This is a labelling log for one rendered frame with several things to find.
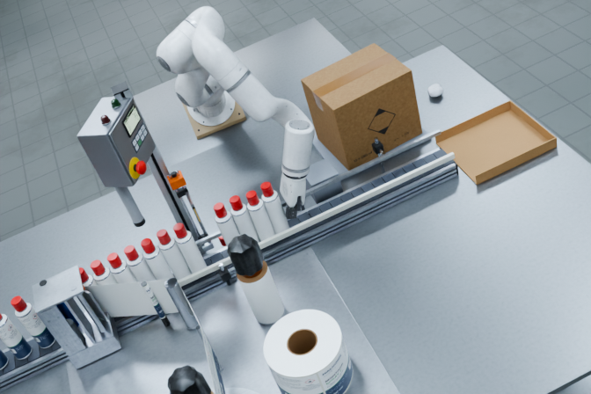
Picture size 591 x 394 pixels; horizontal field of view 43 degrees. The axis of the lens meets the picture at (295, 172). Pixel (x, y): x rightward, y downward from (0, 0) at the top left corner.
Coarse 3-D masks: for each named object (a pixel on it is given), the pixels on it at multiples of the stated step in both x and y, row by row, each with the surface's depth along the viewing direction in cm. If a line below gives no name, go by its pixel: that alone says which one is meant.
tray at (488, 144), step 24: (480, 120) 261; (504, 120) 259; (528, 120) 254; (456, 144) 256; (480, 144) 253; (504, 144) 250; (528, 144) 247; (552, 144) 242; (480, 168) 244; (504, 168) 240
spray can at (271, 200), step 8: (264, 184) 226; (264, 192) 225; (272, 192) 226; (264, 200) 227; (272, 200) 226; (272, 208) 228; (280, 208) 230; (272, 216) 230; (280, 216) 231; (272, 224) 234; (280, 224) 233; (280, 232) 235
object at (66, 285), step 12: (60, 276) 208; (72, 276) 207; (36, 288) 207; (48, 288) 206; (60, 288) 204; (72, 288) 203; (36, 300) 203; (48, 300) 202; (60, 300) 201; (36, 312) 200
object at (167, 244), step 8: (160, 232) 221; (160, 240) 220; (168, 240) 221; (160, 248) 222; (168, 248) 221; (176, 248) 224; (168, 256) 223; (176, 256) 224; (168, 264) 227; (176, 264) 226; (184, 264) 228; (176, 272) 228; (184, 272) 229
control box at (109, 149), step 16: (96, 112) 204; (112, 112) 202; (96, 128) 198; (112, 128) 197; (96, 144) 198; (112, 144) 197; (128, 144) 204; (144, 144) 212; (96, 160) 203; (112, 160) 201; (128, 160) 204; (144, 160) 211; (112, 176) 206; (128, 176) 205
